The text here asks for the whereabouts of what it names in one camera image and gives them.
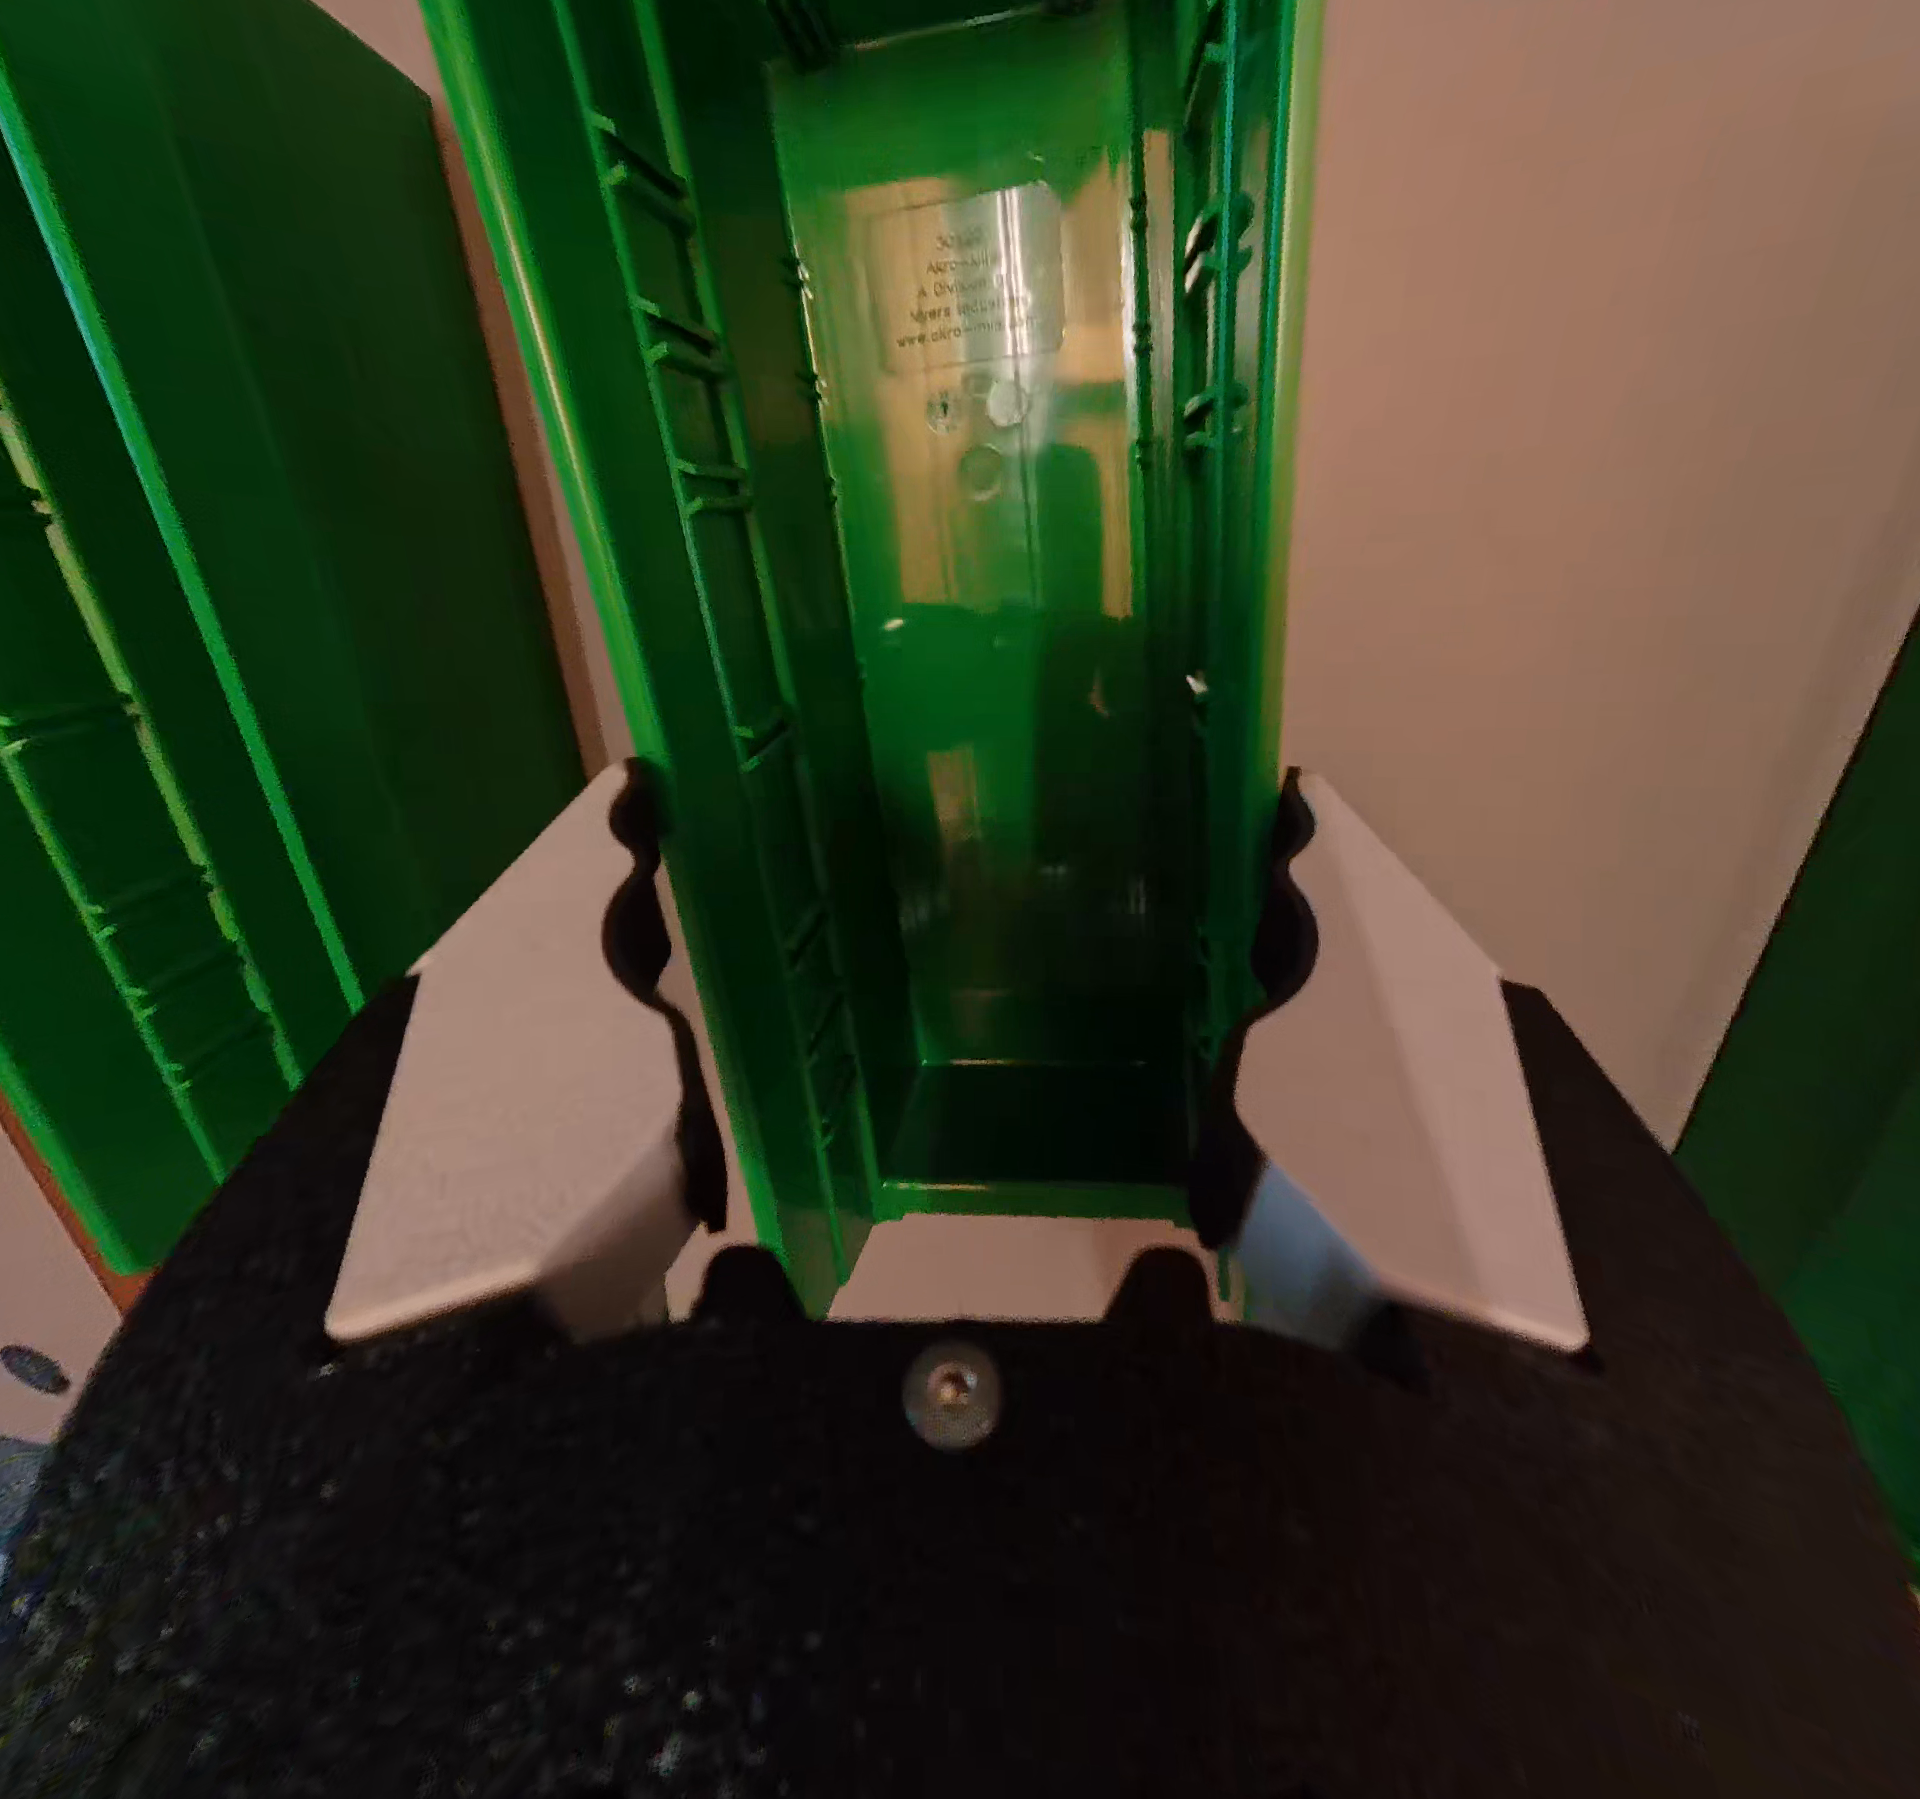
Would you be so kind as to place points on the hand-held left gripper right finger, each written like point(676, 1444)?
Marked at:
point(1412, 1170)

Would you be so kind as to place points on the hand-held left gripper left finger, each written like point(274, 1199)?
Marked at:
point(495, 1170)

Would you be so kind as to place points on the green plastic bin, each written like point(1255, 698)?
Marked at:
point(1831, 1082)
point(270, 480)
point(992, 779)

